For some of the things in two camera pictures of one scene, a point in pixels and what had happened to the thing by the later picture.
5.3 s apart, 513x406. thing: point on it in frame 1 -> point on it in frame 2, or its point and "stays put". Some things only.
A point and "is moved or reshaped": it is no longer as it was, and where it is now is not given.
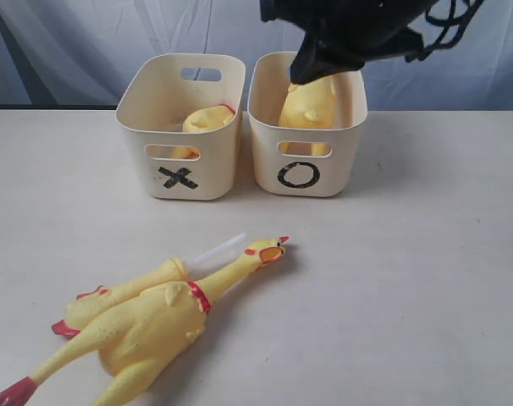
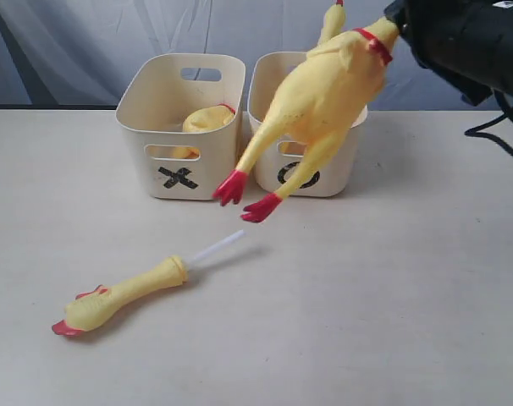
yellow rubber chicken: (310, 105) is moved or reshaped
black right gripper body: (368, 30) -> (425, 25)
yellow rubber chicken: (149, 329) -> (327, 99)
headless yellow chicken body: (202, 119) stays put
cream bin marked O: (302, 162) stays put
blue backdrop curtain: (72, 54) stays put
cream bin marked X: (158, 93) stays put
